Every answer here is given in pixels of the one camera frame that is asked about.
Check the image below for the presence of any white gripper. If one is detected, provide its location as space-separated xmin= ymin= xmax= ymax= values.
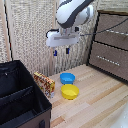
xmin=45 ymin=27 xmax=81 ymax=57

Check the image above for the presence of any yellow red cereal bar box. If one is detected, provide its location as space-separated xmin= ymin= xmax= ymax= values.
xmin=33 ymin=71 xmax=56 ymax=99

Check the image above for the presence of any blue plastic bowl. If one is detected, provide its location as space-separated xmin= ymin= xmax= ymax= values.
xmin=59 ymin=72 xmax=76 ymax=86

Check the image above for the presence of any beige woven folding screen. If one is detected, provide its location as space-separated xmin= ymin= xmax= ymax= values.
xmin=0 ymin=0 xmax=128 ymax=80

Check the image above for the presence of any yellow plastic bowl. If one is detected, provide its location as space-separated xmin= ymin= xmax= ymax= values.
xmin=60 ymin=83 xmax=80 ymax=101

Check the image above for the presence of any brown drawer cabinet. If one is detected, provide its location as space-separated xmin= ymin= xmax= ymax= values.
xmin=86 ymin=9 xmax=128 ymax=83

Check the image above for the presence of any black fabric storage box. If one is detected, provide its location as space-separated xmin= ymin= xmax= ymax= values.
xmin=0 ymin=60 xmax=53 ymax=128

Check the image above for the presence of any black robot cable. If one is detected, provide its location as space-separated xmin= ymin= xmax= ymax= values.
xmin=79 ymin=16 xmax=128 ymax=37

